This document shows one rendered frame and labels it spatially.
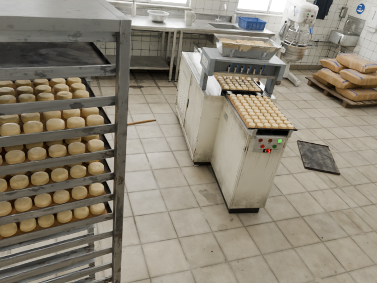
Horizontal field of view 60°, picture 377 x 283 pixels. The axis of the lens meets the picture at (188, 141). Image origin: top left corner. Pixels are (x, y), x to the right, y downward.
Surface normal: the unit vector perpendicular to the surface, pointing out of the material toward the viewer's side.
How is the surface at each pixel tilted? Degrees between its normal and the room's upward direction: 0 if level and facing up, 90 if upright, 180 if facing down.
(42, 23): 90
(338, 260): 0
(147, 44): 90
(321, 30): 90
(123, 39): 90
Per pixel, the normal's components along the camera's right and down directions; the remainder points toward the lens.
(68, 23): 0.46, 0.52
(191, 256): 0.14, -0.84
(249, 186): 0.18, 0.54
